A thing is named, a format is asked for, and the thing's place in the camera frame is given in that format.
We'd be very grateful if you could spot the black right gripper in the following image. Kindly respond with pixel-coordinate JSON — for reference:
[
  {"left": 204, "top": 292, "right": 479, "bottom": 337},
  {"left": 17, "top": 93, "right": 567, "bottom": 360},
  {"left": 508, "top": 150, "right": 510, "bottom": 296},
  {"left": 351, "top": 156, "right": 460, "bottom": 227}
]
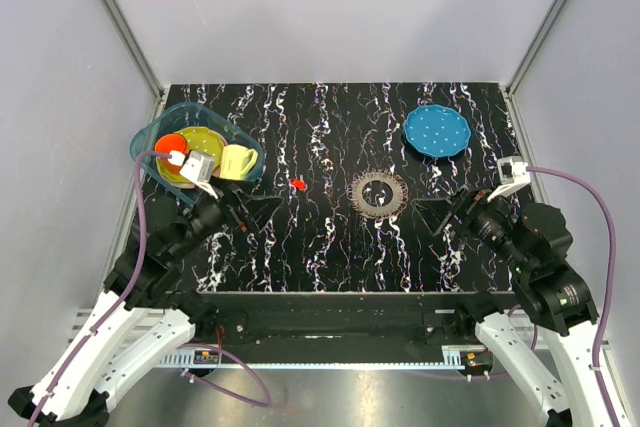
[{"left": 411, "top": 180, "right": 532, "bottom": 273}]

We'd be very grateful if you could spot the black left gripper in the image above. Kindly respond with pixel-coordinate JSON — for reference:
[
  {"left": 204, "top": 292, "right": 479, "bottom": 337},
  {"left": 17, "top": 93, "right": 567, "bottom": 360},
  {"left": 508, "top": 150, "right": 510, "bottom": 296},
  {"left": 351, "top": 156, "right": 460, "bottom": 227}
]
[{"left": 169, "top": 175, "right": 285, "bottom": 261}]

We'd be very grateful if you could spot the red key tag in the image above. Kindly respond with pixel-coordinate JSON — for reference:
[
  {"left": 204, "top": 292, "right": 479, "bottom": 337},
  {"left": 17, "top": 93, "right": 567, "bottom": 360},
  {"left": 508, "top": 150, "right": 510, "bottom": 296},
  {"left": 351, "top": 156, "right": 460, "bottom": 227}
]
[{"left": 291, "top": 178, "right": 308, "bottom": 192}]

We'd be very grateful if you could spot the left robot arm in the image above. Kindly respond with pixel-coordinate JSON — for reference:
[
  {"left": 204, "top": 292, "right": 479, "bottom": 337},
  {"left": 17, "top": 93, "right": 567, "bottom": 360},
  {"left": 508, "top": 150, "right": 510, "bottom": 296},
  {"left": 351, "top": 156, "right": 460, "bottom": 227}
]
[{"left": 8, "top": 183, "right": 283, "bottom": 426}]

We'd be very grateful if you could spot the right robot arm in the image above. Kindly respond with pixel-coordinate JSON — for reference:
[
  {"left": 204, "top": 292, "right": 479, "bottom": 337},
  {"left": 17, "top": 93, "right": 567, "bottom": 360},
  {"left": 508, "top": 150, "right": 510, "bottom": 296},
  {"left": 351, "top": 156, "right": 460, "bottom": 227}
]
[{"left": 412, "top": 188, "right": 632, "bottom": 426}]

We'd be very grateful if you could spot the pink plate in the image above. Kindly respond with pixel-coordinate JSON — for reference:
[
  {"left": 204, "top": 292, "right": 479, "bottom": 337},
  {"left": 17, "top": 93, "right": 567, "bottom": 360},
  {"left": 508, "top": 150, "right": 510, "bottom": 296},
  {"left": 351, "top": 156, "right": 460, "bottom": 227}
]
[{"left": 174, "top": 134, "right": 231, "bottom": 192}]

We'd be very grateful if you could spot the cream white mug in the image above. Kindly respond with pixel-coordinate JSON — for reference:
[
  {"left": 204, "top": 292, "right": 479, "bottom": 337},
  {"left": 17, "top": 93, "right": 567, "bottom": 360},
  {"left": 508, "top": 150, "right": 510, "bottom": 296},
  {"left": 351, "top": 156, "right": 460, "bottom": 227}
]
[{"left": 219, "top": 144, "right": 259, "bottom": 181}]

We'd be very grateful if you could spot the blue dotted plate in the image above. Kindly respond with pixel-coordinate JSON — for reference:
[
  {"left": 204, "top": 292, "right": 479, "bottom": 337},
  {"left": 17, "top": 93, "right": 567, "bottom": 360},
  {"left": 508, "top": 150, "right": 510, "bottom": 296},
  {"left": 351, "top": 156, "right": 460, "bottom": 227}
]
[{"left": 403, "top": 104, "right": 472, "bottom": 158}]

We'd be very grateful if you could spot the yellow dotted plate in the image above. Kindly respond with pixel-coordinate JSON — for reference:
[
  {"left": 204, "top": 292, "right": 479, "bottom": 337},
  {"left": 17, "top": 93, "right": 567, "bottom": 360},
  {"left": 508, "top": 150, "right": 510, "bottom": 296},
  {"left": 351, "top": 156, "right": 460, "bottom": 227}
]
[{"left": 156, "top": 126, "right": 227, "bottom": 189}]

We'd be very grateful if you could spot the orange mug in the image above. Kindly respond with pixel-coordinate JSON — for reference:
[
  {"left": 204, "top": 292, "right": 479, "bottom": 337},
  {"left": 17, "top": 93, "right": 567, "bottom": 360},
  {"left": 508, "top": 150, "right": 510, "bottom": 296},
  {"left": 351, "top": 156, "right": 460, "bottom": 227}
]
[{"left": 155, "top": 133, "right": 190, "bottom": 172}]

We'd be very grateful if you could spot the teal transparent plastic bin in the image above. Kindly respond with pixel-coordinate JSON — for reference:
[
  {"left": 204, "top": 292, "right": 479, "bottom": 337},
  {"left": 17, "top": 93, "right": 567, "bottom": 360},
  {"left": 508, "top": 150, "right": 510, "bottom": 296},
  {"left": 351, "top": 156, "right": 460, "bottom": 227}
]
[{"left": 129, "top": 102, "right": 266, "bottom": 206}]

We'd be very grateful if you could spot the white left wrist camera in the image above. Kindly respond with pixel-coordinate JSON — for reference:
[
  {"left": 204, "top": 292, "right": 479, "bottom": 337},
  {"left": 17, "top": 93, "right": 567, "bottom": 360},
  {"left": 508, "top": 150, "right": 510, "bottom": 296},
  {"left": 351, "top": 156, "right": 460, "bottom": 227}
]
[{"left": 168, "top": 150, "right": 219, "bottom": 199}]

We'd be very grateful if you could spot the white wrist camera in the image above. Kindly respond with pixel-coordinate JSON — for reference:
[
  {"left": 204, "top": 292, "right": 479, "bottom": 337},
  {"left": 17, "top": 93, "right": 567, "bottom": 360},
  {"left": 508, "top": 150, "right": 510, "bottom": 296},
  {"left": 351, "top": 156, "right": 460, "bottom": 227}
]
[
  {"left": 488, "top": 156, "right": 531, "bottom": 202},
  {"left": 168, "top": 150, "right": 219, "bottom": 199}
]

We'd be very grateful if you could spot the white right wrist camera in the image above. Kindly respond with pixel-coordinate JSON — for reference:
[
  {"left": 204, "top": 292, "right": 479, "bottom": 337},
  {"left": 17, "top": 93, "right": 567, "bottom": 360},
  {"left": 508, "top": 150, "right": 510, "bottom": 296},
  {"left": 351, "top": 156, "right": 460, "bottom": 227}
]
[{"left": 488, "top": 156, "right": 531, "bottom": 202}]

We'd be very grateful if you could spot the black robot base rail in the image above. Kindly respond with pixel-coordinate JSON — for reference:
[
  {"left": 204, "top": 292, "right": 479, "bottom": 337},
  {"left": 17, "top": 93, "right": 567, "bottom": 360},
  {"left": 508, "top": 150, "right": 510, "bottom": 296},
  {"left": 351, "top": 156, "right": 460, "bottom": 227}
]
[{"left": 205, "top": 292, "right": 481, "bottom": 365}]

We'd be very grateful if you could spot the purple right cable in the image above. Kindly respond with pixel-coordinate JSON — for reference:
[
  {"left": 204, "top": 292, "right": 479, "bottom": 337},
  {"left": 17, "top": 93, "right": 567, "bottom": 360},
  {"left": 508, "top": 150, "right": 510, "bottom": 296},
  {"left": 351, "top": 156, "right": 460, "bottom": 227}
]
[{"left": 524, "top": 165, "right": 621, "bottom": 427}]

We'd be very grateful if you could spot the purple cable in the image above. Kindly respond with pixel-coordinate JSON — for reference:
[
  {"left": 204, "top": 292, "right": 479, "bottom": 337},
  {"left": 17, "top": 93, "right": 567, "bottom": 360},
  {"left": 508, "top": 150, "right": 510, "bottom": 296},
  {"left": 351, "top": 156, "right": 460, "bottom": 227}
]
[
  {"left": 524, "top": 165, "right": 621, "bottom": 427},
  {"left": 24, "top": 148, "right": 274, "bottom": 427}
]

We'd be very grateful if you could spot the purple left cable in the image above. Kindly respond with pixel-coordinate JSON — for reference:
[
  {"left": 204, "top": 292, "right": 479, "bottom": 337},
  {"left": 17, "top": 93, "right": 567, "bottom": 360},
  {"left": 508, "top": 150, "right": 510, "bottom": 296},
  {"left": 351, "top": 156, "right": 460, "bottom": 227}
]
[{"left": 24, "top": 148, "right": 274, "bottom": 427}]

